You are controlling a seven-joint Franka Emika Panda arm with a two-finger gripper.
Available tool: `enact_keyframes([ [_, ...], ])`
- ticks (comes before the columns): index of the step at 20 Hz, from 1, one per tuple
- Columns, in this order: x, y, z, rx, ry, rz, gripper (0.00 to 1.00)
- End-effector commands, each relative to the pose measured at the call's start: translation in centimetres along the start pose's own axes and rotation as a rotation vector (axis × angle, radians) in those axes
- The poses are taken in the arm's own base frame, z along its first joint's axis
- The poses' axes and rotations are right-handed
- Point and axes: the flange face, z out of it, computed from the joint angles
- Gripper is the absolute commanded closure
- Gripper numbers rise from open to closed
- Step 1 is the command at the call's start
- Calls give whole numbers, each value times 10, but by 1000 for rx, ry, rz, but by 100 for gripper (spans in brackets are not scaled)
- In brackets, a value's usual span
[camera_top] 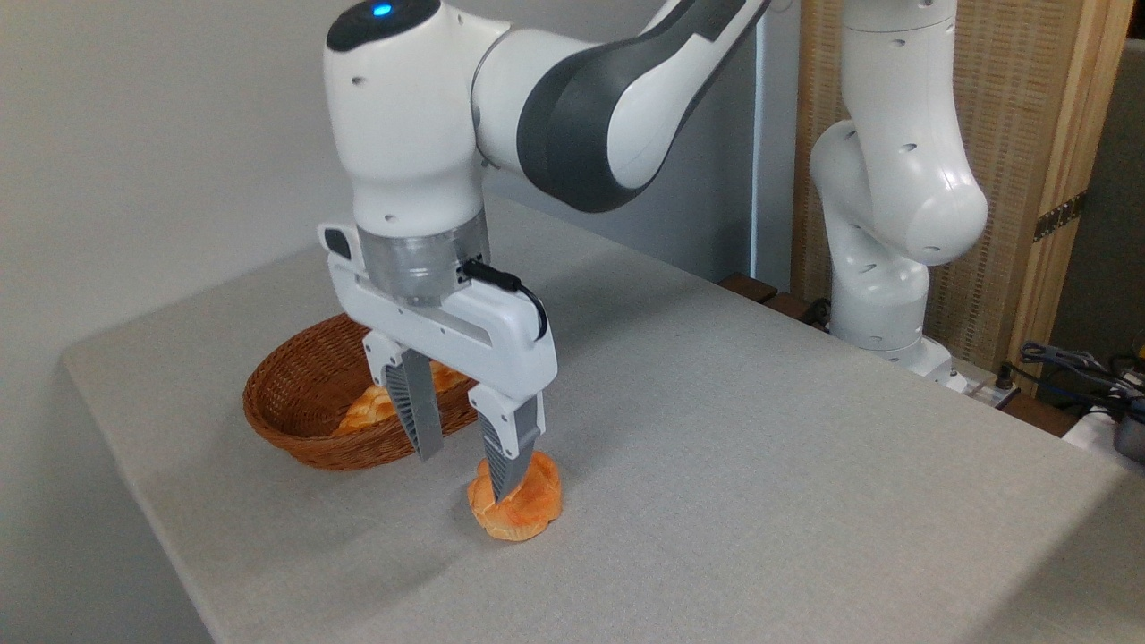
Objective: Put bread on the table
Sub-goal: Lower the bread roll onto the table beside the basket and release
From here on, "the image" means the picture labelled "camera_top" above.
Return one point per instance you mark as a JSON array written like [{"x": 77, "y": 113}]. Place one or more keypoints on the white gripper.
[{"x": 483, "y": 353}]

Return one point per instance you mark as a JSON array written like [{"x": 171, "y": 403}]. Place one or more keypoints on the round bread roll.
[{"x": 537, "y": 505}]

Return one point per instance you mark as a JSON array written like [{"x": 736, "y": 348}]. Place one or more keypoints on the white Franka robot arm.
[{"x": 894, "y": 179}]

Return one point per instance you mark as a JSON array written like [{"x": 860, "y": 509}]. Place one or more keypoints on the long braided bread loaf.
[{"x": 367, "y": 410}]

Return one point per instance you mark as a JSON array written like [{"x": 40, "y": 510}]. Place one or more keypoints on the brown wicker oval basket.
[{"x": 295, "y": 402}]

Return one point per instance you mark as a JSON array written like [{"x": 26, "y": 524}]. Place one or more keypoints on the brown wooden slat platform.
[{"x": 750, "y": 288}]

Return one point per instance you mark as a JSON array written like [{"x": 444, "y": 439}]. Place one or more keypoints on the metal screen hinge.
[{"x": 1060, "y": 216}]

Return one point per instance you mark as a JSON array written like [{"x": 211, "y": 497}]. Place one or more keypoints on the wooden woven folding screen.
[{"x": 1029, "y": 89}]

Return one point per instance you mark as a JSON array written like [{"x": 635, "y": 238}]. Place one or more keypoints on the white vertical wall trim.
[{"x": 760, "y": 161}]

